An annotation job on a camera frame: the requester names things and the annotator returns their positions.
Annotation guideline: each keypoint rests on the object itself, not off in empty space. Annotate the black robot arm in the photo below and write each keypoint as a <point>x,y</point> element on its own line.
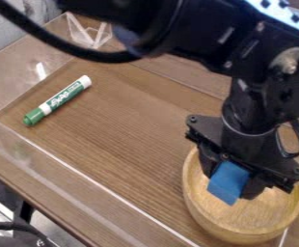
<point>247,40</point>

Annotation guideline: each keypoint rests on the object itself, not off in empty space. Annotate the brown wooden bowl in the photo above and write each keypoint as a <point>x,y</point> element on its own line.
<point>249,222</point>

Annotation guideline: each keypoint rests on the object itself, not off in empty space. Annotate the green Expo marker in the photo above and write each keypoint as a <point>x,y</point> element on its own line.
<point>48,106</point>

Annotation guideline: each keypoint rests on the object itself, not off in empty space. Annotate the blue rectangular block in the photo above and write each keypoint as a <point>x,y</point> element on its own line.
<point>227,182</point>

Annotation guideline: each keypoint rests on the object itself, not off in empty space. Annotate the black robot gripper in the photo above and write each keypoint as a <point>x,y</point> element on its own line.
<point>258,153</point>

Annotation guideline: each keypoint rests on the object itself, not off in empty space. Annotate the black metal table leg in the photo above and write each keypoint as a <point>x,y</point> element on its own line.
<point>26,211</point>

